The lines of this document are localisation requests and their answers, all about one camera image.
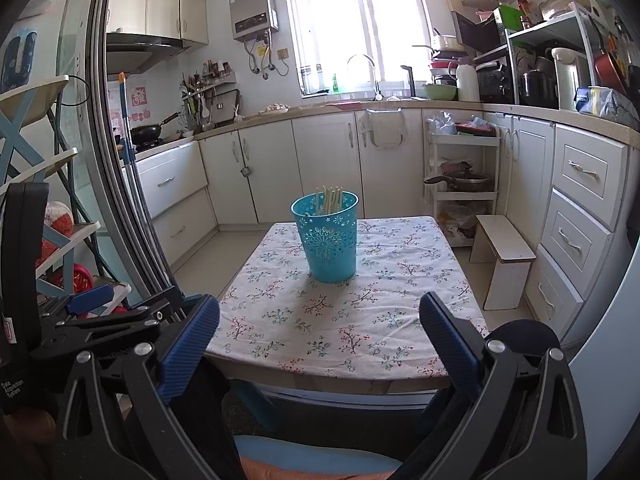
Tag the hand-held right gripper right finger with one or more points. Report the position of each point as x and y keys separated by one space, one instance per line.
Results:
x=450 y=345

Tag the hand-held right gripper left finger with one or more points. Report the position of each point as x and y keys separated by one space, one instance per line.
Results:
x=190 y=345

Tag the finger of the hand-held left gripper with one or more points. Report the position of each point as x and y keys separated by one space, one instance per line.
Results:
x=125 y=322
x=92 y=299

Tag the teal perforated plastic basket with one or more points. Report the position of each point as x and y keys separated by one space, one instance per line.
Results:
x=327 y=245

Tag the bunch of pale chopsticks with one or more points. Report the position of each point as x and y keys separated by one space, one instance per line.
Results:
x=330 y=202

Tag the person's left hand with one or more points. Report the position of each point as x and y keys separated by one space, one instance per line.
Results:
x=27 y=430

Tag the red floral bag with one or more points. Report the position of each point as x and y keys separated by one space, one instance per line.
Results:
x=57 y=220

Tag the white wooden stool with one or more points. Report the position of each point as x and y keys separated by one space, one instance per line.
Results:
x=505 y=255

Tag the wide white drawer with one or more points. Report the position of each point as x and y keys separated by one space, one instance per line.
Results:
x=170 y=175
x=180 y=230

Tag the small white drawer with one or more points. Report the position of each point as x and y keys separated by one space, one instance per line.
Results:
x=550 y=300
x=572 y=242
x=587 y=172

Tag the floral tablecloth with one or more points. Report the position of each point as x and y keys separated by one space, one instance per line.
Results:
x=340 y=305

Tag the white storage rack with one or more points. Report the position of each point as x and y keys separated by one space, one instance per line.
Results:
x=462 y=200

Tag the blue seat cushion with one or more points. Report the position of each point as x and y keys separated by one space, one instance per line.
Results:
x=310 y=452

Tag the dark lidded pan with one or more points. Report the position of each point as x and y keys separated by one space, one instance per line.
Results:
x=460 y=180

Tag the white folding shelf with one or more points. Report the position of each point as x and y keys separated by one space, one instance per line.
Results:
x=45 y=95

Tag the black frying pan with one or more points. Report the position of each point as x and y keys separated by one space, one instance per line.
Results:
x=147 y=132

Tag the narrow white cabinet door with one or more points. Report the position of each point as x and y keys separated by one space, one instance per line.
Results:
x=532 y=175
x=497 y=165

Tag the clear plastic packets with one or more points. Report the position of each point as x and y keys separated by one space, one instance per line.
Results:
x=445 y=122

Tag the white hanging plastic bag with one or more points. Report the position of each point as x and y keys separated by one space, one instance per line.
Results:
x=382 y=127

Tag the kitchen utensil rack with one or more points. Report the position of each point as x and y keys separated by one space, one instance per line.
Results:
x=205 y=95

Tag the range hood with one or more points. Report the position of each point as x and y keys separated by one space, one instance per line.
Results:
x=135 y=50

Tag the green bowl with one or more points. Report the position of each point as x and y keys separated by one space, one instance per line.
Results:
x=440 y=91

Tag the white thermos jug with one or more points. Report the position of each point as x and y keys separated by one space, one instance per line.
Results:
x=467 y=80

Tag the black faucet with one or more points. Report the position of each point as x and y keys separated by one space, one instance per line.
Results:
x=409 y=80

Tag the kitchen countertop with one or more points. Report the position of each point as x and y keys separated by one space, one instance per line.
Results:
x=320 y=107

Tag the chrome curved faucet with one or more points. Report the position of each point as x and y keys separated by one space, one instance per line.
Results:
x=374 y=72

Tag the white upper cabinets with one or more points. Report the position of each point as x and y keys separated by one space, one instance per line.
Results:
x=155 y=7

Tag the green bottle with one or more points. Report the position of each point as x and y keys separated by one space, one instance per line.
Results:
x=334 y=82

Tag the blue plastic bag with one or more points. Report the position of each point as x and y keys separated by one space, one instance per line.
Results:
x=605 y=102

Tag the white electric kettle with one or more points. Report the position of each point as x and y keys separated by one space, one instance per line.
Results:
x=572 y=77

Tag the red hanging pan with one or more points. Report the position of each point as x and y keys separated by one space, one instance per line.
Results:
x=607 y=67

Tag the kitchen window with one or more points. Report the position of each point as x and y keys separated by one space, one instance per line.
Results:
x=360 y=25

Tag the white counter shelf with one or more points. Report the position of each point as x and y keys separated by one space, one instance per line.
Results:
x=550 y=25

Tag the red patterned wall sticker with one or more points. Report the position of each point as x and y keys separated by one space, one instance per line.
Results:
x=140 y=105

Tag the grey wall water heater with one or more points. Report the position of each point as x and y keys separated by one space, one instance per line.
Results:
x=252 y=10

